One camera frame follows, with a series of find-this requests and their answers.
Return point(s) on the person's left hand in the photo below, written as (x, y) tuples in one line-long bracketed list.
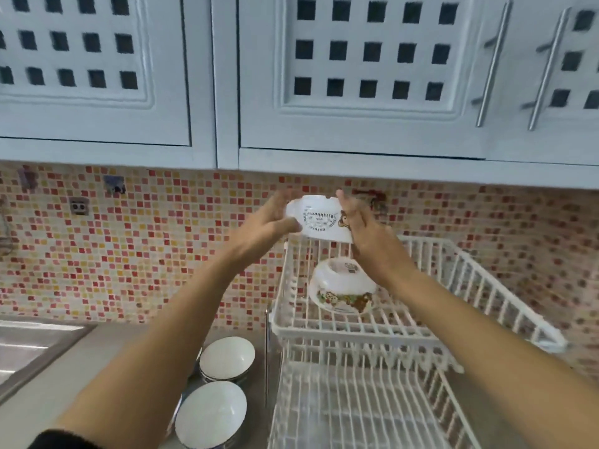
[(264, 227)]

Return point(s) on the person's right hand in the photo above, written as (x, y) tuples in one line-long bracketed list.
[(372, 240)]

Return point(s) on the person's right thumb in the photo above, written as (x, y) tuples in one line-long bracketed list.
[(358, 229)]

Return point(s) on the person's left thumb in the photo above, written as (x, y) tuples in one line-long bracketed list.
[(288, 225)]

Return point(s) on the white bowl with bear print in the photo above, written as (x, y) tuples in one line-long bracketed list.
[(323, 222), (342, 285)]

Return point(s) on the person's left forearm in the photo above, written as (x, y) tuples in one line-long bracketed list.
[(154, 350)]

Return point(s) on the person's right forearm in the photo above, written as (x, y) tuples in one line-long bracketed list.
[(482, 350)]

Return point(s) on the white bowl with dark rim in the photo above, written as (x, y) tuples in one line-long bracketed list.
[(227, 359), (210, 415)]

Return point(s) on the white lattice cabinet door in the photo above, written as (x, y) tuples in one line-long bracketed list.
[(365, 74), (557, 79), (89, 65)]

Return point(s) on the stainless steel sink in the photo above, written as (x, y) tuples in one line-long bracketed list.
[(32, 346)]

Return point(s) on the black sleeve cuff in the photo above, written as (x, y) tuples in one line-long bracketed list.
[(63, 440)]

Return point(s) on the red wall sticker hook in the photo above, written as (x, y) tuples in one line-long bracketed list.
[(374, 201)]

